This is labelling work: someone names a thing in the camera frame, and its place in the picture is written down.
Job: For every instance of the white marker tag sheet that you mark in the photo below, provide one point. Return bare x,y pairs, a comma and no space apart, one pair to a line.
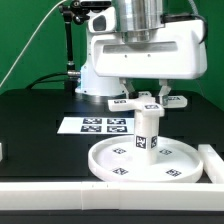
96,125

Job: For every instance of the white cross-shaped table base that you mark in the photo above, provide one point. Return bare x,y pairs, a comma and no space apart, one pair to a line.
148,105

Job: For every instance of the white fence rail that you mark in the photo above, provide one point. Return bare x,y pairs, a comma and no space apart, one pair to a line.
213,163
106,195

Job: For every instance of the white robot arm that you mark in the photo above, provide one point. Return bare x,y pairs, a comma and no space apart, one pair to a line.
129,39

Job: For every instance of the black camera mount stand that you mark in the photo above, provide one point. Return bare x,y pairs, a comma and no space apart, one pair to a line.
70,43

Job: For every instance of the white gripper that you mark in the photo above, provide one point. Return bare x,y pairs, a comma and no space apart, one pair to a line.
175,51

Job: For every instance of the white front fence rail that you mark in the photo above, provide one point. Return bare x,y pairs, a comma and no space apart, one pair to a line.
106,195

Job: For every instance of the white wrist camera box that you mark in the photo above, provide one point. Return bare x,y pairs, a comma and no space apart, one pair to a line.
104,22

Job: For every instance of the white round table top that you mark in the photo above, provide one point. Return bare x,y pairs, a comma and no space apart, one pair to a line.
117,160

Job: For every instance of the white right fence rail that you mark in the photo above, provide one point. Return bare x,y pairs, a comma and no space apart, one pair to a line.
213,163

